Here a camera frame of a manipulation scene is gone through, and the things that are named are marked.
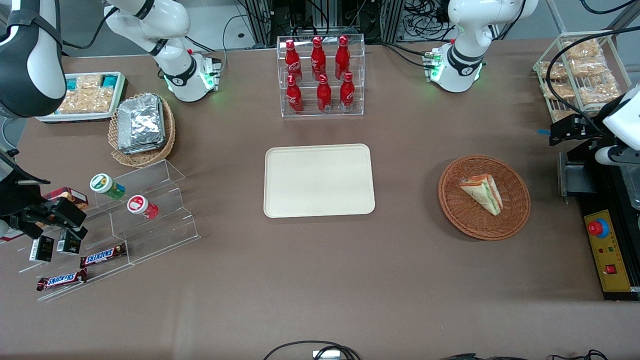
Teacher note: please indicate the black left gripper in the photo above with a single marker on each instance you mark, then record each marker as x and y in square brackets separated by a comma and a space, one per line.
[581, 129]

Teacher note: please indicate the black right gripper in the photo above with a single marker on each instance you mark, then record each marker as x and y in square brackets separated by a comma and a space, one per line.
[17, 196]

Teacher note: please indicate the triangle sandwich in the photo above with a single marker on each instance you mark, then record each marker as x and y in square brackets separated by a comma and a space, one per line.
[485, 192]

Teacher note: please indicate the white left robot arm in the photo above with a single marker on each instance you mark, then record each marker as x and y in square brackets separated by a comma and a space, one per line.
[462, 65]

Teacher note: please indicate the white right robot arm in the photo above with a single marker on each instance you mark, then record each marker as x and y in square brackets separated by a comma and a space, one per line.
[30, 60]

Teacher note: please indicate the oval light wicker basket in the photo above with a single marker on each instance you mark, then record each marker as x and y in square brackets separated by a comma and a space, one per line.
[142, 159]

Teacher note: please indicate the white plastic snack tray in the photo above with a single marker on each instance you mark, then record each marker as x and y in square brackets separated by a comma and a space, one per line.
[75, 118]

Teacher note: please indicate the round brown wicker basket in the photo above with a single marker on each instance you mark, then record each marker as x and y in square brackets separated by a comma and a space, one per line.
[467, 215]

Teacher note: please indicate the cream rectangular tray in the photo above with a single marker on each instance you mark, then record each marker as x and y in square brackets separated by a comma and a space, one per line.
[320, 181]

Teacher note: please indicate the clear bag of snacks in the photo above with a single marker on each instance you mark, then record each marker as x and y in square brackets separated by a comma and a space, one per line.
[591, 66]
[553, 71]
[559, 91]
[602, 91]
[560, 116]
[582, 49]

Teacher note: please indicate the small black box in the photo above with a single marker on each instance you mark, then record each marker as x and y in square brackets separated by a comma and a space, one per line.
[41, 248]
[68, 246]

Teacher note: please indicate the red cardboard box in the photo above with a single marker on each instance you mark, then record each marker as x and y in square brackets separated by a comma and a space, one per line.
[71, 195]

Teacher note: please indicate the dark grey metal box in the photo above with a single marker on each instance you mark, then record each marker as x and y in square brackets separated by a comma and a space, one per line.
[577, 175]

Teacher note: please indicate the Snickers chocolate bar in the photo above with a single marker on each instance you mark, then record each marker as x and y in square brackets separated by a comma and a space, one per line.
[62, 280]
[102, 256]

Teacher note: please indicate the green can white lid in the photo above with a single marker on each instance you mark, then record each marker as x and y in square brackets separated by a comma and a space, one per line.
[114, 190]

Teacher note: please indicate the red can white lid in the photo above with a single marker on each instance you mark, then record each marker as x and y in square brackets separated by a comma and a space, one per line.
[145, 208]

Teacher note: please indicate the clear acrylic stepped stand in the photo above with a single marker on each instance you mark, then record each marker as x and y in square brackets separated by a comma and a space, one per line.
[160, 235]

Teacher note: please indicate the silver foil bag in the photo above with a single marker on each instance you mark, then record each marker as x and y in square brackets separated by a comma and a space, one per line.
[146, 149]
[140, 120]

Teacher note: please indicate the beige cracker packet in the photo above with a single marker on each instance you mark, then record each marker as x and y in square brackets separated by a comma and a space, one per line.
[84, 101]
[88, 81]

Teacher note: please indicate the yellow emergency stop control box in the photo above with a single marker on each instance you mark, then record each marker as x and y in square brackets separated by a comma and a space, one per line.
[612, 260]

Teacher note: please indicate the teal snack packet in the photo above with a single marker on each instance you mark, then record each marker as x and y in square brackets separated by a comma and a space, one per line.
[110, 80]
[71, 83]

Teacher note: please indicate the red cola bottle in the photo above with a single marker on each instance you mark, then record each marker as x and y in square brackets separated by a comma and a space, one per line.
[342, 56]
[294, 95]
[347, 92]
[324, 95]
[318, 57]
[293, 62]

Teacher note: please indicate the clear acrylic bottle rack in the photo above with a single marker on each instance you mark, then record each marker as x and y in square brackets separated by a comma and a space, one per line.
[322, 110]

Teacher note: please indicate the small white device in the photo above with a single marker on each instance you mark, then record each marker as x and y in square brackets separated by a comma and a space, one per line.
[326, 355]

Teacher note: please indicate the aluminium frame rack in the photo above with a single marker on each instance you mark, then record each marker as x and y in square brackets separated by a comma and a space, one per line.
[260, 20]

